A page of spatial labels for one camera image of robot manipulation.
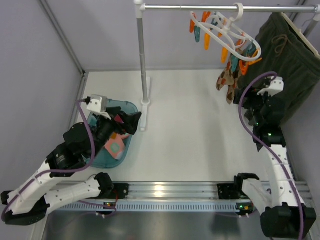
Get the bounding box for pink patterned sock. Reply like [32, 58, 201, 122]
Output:
[104, 133, 129, 161]

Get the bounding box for argyle brown orange sock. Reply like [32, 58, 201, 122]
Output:
[216, 58, 242, 93]

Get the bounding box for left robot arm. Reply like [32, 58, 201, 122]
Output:
[0, 106, 142, 226]

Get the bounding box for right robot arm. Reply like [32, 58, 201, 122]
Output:
[234, 95, 317, 240]

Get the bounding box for white round clip hanger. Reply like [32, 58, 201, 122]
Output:
[189, 3, 262, 76]

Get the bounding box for white clothes hanger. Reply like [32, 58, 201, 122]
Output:
[281, 12, 320, 59]

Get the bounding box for teal plastic basin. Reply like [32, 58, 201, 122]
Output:
[91, 99, 138, 169]

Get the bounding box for dark green shorts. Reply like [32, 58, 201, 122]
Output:
[237, 12, 320, 124]

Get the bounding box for metal clothes rack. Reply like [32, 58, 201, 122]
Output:
[134, 0, 320, 132]

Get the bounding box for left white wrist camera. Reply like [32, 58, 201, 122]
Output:
[84, 94, 111, 119]

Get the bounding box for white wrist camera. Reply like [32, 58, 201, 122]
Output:
[257, 76, 285, 97]
[84, 94, 111, 119]

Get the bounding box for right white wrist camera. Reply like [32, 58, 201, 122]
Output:
[257, 76, 285, 97]

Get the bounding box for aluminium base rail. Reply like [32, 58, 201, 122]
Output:
[49, 181, 313, 201]

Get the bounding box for grey slotted cable duct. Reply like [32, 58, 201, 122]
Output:
[59, 199, 266, 213]

